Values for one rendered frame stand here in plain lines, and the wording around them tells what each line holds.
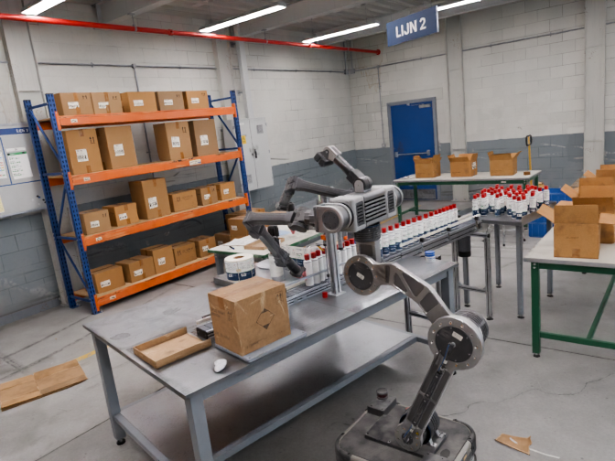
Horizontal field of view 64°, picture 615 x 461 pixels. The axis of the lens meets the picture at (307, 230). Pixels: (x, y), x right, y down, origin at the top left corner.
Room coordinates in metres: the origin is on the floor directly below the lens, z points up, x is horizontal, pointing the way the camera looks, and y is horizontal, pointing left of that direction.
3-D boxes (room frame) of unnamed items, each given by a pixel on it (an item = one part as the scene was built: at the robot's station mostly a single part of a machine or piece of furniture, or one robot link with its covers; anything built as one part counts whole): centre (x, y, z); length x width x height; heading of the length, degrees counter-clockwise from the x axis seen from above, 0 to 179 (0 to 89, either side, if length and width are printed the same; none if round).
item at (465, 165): (7.97, -2.66, 0.96); 0.43 x 0.42 x 0.37; 48
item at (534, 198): (4.50, -1.96, 0.98); 0.57 x 0.46 x 0.21; 41
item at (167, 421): (3.03, 0.21, 0.40); 2.04 x 1.25 x 0.81; 131
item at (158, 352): (2.31, 0.75, 0.85); 0.30 x 0.26 x 0.04; 131
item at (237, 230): (7.39, 0.77, 0.32); 1.20 x 0.83 x 0.64; 50
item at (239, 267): (3.29, 0.50, 0.95); 0.20 x 0.20 x 0.14
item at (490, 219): (4.43, -1.86, 0.46); 0.73 x 0.62 x 0.93; 131
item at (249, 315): (2.29, 0.33, 0.99); 0.30 x 0.24 x 0.27; 131
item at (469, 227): (3.88, -1.07, 0.47); 1.17 x 0.38 x 0.94; 131
